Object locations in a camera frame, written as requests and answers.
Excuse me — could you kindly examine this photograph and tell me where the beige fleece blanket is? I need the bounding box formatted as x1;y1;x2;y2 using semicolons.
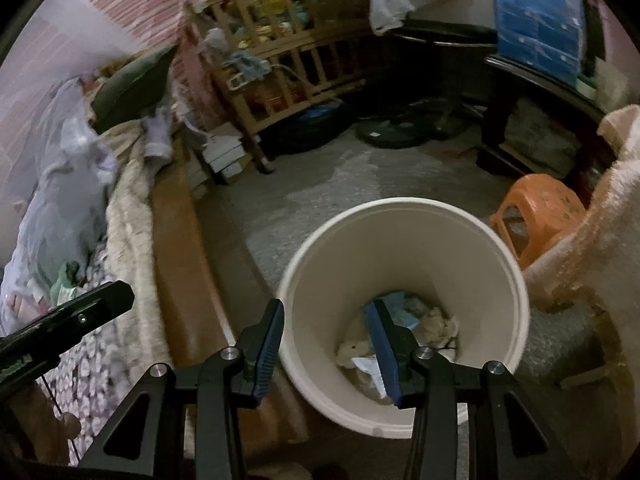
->
522;105;640;311

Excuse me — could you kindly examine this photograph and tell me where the black fan base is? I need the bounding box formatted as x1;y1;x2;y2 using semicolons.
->
355;100;481;150

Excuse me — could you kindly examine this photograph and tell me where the stack of white boxes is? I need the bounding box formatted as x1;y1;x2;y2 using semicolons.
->
187;127;253;196

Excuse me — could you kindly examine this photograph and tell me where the grey quilt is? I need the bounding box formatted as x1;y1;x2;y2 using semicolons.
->
0;77;118;291

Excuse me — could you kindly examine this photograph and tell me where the black tyre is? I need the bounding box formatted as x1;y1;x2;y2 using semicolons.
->
260;102;353;158

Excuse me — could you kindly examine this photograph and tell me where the grey cloth garment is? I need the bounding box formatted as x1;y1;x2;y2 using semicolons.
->
142;110;173;161

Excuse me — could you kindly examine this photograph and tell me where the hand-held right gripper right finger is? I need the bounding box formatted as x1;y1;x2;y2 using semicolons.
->
367;298;566;480

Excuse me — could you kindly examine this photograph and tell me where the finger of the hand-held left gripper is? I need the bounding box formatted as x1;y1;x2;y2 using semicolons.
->
30;280;136;357

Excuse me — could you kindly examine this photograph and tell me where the orange plastic stool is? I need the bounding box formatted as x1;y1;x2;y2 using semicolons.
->
490;174;587;271

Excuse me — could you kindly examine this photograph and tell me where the wooden crib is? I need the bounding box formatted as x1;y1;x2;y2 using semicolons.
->
182;0;373;173

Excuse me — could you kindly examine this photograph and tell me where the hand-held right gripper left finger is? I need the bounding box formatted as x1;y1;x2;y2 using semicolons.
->
77;298;286;480

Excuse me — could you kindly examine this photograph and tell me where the cream quilted bedspread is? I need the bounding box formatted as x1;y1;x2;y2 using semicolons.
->
102;125;176;361

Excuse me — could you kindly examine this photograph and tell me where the blue and white cloth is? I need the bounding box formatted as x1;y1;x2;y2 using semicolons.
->
220;50;271;83

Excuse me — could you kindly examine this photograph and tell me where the person's left hand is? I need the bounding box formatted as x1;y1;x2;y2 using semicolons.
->
7;385;82;466

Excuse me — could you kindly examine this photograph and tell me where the dark wooden table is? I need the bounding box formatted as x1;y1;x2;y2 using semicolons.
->
390;20;616;176

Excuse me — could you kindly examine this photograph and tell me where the cream tissue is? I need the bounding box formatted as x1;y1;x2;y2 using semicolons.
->
336;330;376;368
412;305;460;351

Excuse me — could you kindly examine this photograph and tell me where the brown wooden bed frame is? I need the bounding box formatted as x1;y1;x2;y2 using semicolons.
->
150;155;311;441

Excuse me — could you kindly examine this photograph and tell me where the blue plastic package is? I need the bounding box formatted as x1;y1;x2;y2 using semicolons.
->
490;0;587;86

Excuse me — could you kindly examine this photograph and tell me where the green pillow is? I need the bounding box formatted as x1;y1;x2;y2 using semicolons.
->
92;45;178;133

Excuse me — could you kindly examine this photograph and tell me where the white plastic bucket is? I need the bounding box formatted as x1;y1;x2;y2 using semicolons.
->
276;197;531;440

